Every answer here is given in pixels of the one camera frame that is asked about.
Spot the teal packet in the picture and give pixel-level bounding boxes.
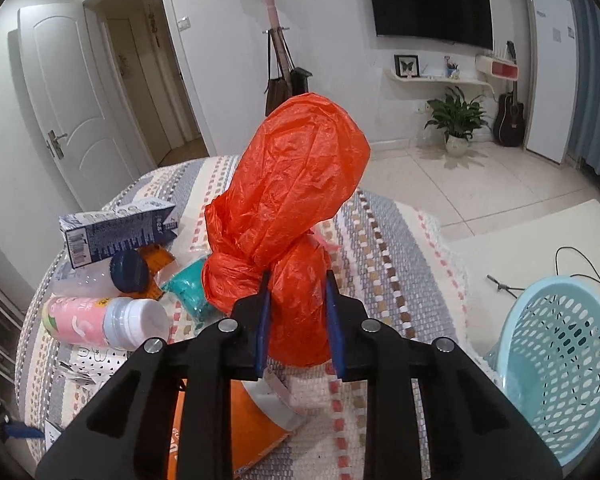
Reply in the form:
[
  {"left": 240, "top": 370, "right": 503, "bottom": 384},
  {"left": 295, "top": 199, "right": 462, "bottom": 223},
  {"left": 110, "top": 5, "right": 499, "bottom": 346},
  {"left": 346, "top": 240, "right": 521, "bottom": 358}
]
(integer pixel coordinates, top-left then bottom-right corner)
[{"left": 156, "top": 252, "right": 213, "bottom": 322}]

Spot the clear bottle blue cap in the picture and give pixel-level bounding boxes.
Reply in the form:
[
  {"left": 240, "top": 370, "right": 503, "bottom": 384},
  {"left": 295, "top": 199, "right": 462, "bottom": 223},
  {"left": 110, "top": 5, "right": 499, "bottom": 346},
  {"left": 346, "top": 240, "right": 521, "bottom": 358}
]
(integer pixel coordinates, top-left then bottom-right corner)
[{"left": 50, "top": 250, "right": 149, "bottom": 298}]

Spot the blue white milk carton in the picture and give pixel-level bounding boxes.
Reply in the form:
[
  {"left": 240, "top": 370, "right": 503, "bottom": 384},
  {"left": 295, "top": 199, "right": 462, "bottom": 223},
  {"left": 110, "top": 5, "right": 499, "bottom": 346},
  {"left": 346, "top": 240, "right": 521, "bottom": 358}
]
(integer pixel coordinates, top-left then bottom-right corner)
[{"left": 59, "top": 198, "right": 178, "bottom": 269}]

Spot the orange plastic bag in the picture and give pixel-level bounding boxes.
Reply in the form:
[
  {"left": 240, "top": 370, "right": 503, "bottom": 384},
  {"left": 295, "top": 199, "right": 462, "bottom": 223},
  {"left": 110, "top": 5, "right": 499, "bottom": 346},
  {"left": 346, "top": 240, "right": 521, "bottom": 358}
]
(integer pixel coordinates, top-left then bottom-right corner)
[{"left": 201, "top": 93, "right": 370, "bottom": 367}]

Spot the orange snack wrapper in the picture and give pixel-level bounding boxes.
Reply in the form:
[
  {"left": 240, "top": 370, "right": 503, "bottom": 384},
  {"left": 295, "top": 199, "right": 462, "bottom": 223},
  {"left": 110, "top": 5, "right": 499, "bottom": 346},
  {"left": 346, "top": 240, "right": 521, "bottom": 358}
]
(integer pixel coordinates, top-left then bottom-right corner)
[{"left": 129, "top": 244, "right": 175, "bottom": 300}]

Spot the white room door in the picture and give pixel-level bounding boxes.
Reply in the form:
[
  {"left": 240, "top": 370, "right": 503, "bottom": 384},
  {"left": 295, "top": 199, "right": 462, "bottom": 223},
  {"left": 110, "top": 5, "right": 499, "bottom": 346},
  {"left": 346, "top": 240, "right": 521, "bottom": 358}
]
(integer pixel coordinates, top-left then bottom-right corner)
[{"left": 18, "top": 3, "right": 140, "bottom": 211}]

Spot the light blue laundry basket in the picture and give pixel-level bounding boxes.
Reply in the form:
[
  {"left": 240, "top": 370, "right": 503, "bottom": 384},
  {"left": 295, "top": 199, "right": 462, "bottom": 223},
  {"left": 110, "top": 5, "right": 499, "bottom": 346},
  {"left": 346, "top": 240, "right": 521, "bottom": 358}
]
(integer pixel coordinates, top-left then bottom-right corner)
[{"left": 486, "top": 275, "right": 600, "bottom": 467}]

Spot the pink yogurt bottle white cap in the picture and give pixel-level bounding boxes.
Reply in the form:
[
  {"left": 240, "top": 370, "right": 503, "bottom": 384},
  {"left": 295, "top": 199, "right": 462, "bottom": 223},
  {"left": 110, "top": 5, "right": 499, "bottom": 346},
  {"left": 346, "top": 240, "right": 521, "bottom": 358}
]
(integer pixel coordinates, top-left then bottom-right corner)
[{"left": 41, "top": 296, "right": 171, "bottom": 351}]

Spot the orange white paper package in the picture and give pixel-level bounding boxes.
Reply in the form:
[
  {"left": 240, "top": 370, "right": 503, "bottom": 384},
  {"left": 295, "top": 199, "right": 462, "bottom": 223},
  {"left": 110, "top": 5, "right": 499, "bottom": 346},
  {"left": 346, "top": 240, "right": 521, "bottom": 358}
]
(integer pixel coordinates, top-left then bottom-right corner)
[{"left": 166, "top": 372, "right": 307, "bottom": 480}]

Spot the white low table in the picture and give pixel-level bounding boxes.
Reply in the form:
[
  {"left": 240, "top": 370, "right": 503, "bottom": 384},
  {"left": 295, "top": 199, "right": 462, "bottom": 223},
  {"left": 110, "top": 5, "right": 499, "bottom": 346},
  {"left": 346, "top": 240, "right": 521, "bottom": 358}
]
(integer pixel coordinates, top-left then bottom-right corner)
[{"left": 451, "top": 200, "right": 600, "bottom": 356}]

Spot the black acoustic guitar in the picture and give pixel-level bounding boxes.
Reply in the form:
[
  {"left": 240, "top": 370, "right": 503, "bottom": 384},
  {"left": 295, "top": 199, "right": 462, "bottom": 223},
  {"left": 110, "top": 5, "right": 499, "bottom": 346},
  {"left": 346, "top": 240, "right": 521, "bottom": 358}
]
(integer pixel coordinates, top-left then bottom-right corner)
[{"left": 492, "top": 40, "right": 526, "bottom": 148}]

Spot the potted green plant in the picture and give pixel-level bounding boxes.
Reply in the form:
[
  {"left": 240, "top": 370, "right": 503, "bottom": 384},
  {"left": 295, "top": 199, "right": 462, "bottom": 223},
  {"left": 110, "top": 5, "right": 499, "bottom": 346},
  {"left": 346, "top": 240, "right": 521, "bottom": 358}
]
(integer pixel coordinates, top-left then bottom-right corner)
[{"left": 425, "top": 86, "right": 488, "bottom": 157}]

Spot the framed butterfly picture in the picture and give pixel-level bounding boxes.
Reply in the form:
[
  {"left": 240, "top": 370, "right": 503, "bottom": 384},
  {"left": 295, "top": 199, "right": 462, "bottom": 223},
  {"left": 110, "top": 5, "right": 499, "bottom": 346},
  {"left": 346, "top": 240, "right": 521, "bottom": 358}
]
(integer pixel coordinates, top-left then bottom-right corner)
[{"left": 394, "top": 54, "right": 420, "bottom": 79}]

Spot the brown hanging handbag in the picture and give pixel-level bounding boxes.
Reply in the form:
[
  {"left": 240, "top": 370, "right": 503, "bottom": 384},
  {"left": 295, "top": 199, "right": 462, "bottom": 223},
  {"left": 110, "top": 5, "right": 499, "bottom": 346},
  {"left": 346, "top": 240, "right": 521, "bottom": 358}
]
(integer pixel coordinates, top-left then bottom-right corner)
[{"left": 264, "top": 30, "right": 292, "bottom": 116}]

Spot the black hanging bag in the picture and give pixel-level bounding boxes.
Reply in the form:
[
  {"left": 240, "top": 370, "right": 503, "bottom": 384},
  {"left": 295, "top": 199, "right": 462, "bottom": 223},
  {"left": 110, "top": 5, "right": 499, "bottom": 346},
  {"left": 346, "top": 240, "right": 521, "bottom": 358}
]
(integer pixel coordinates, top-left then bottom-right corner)
[{"left": 290, "top": 66, "right": 313, "bottom": 96}]

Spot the white refrigerator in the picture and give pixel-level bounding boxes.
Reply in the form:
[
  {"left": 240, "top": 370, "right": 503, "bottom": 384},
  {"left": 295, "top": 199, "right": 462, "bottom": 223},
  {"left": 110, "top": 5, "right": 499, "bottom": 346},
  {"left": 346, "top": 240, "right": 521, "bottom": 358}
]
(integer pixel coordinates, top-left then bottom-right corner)
[{"left": 524, "top": 0, "right": 579, "bottom": 165}]

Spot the pink coat rack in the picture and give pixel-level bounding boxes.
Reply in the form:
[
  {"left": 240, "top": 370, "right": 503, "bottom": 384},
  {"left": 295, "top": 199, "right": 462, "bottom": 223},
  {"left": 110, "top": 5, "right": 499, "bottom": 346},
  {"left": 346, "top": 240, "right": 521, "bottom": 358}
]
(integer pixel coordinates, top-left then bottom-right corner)
[{"left": 264, "top": 0, "right": 292, "bottom": 94}]

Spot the black cable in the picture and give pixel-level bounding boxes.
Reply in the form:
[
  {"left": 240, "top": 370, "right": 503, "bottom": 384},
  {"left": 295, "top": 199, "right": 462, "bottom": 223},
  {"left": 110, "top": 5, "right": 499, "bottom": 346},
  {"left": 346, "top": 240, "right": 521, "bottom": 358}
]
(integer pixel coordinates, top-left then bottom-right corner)
[{"left": 485, "top": 245, "right": 600, "bottom": 321}]

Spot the white wall shelf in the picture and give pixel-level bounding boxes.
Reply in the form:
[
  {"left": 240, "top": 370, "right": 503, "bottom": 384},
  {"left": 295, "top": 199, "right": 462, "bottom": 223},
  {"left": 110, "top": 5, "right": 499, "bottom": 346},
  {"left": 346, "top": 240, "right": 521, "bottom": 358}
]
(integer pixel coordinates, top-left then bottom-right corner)
[{"left": 382, "top": 68, "right": 495, "bottom": 96}]

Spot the red white wall box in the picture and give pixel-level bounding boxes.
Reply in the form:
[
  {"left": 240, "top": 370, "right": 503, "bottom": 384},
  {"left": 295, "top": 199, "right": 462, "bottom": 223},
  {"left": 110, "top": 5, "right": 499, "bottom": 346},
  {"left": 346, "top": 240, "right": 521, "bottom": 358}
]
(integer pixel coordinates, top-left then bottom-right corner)
[{"left": 475, "top": 55, "right": 519, "bottom": 81}]

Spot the black wall television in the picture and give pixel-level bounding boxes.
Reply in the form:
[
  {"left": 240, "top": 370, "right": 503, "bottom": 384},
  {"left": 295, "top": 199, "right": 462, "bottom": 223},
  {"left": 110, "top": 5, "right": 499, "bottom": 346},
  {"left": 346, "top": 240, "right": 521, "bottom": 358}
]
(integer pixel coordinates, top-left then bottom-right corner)
[{"left": 372, "top": 0, "right": 493, "bottom": 50}]

